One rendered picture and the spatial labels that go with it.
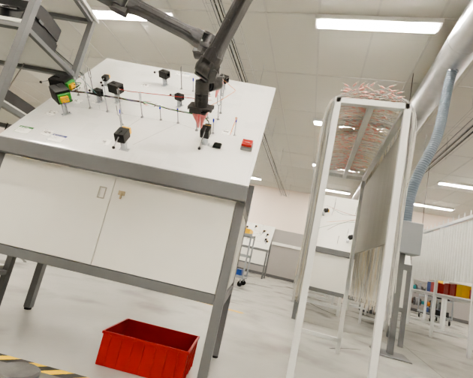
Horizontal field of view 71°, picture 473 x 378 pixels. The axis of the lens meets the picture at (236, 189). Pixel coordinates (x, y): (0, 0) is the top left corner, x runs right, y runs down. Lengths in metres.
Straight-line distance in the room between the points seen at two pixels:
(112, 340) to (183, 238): 0.54
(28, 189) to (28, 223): 0.15
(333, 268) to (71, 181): 3.14
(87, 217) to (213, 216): 0.56
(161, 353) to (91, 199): 0.73
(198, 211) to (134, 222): 0.28
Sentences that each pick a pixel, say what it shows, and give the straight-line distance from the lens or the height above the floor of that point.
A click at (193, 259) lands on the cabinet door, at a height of 0.52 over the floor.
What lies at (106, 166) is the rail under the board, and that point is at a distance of 1.57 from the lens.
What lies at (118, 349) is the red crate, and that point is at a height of 0.08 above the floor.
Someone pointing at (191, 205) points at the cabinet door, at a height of 0.74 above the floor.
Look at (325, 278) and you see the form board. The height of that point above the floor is 0.52.
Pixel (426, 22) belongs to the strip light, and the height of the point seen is 3.24.
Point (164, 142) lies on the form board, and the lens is 1.65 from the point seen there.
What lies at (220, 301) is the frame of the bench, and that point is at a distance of 1.44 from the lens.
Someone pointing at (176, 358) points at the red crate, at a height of 0.10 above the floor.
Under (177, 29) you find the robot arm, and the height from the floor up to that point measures 1.40.
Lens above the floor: 0.59
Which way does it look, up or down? 11 degrees up
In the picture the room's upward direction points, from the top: 13 degrees clockwise
